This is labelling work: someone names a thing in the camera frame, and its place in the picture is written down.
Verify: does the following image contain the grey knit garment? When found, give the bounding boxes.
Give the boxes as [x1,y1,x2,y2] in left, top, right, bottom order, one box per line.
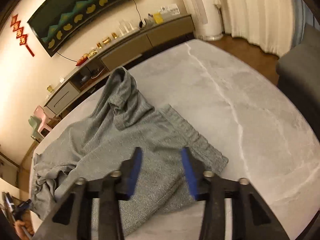
[31,68,228,235]

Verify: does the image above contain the person's left hand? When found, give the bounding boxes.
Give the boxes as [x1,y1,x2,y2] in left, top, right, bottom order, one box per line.
[15,220,34,240]

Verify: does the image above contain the pink plastic chair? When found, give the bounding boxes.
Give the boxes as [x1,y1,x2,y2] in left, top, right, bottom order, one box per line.
[34,106,60,137]

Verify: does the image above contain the green plastic chair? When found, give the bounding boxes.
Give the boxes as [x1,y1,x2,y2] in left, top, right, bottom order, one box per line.
[28,115,43,143]

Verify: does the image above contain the small yellow cup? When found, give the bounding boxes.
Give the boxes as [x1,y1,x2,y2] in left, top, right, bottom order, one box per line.
[47,85,54,93]

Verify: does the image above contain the red fruit plate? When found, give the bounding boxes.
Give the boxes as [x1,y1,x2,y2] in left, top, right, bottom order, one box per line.
[76,53,88,66]

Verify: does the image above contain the long grey tv cabinet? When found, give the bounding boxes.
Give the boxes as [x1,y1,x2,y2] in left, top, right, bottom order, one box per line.
[44,14,195,115]

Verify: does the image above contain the gold ornaments on cabinet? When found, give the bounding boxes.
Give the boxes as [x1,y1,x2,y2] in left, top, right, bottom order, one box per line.
[86,33,118,59]

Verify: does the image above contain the red hanging knot ornament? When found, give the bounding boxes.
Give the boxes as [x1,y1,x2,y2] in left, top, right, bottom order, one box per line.
[10,14,35,57]

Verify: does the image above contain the clear glass cups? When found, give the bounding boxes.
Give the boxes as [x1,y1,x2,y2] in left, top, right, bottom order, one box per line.
[119,20,137,36]

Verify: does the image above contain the cream window curtain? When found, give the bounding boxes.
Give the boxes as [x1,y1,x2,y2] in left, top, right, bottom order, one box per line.
[220,0,295,56]

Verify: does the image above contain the blue window curtain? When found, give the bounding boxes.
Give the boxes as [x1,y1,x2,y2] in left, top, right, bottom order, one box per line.
[292,0,318,47]

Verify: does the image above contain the yellow box on cabinet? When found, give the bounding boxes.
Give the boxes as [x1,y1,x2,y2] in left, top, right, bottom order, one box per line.
[153,12,164,24]

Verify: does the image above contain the wall television with pattern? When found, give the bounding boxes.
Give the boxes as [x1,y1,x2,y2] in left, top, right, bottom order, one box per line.
[28,0,127,57]

